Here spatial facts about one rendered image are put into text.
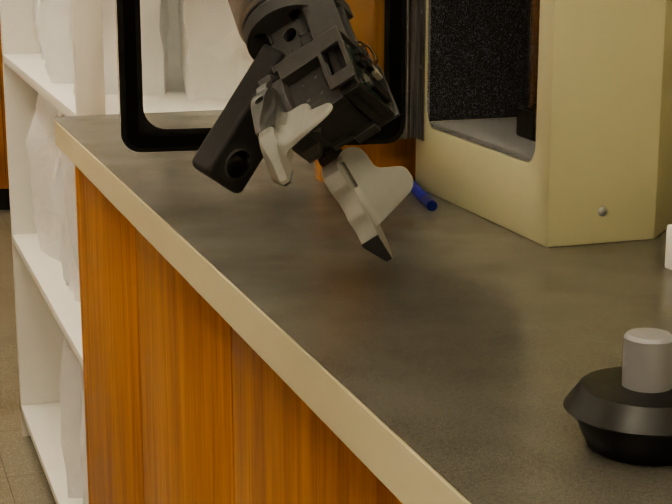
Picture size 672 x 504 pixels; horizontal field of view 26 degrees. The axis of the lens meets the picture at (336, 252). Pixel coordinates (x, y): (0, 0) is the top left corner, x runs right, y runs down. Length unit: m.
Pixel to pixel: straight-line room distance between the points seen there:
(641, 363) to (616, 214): 0.54
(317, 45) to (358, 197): 0.12
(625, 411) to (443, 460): 0.10
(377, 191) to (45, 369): 2.49
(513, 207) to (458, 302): 0.27
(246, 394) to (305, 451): 0.17
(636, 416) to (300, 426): 0.41
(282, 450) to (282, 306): 0.14
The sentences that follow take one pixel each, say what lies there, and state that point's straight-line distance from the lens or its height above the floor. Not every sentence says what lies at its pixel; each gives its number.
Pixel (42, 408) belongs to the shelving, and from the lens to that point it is 3.56.
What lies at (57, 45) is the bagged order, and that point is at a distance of 2.78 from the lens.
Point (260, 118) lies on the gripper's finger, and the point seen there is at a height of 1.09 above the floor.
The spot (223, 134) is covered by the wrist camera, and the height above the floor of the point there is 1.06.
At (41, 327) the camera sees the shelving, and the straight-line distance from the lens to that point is 3.55.
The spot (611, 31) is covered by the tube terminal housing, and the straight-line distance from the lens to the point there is 1.32.
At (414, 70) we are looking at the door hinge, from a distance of 1.58.
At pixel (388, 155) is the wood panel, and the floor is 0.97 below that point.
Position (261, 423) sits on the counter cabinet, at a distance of 1.26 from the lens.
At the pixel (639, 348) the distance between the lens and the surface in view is 0.82.
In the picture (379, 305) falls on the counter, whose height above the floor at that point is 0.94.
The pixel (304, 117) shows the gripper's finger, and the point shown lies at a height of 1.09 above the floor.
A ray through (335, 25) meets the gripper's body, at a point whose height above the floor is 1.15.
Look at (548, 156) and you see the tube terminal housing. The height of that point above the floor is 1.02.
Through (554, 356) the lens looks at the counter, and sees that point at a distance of 1.00.
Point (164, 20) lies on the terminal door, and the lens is 1.52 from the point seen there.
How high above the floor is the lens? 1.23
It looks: 13 degrees down
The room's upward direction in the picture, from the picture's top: straight up
